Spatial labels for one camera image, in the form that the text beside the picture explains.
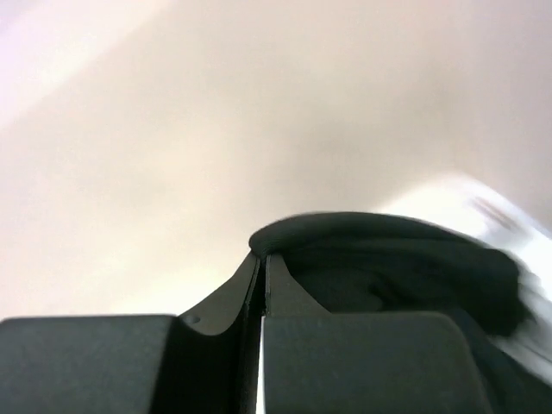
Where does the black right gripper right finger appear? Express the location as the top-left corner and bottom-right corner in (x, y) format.
(262, 254), (331, 413)

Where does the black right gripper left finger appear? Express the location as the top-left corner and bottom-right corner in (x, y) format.
(180, 254), (260, 413)

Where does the black tank top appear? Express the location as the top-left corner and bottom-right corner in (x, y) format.
(249, 212), (532, 336)

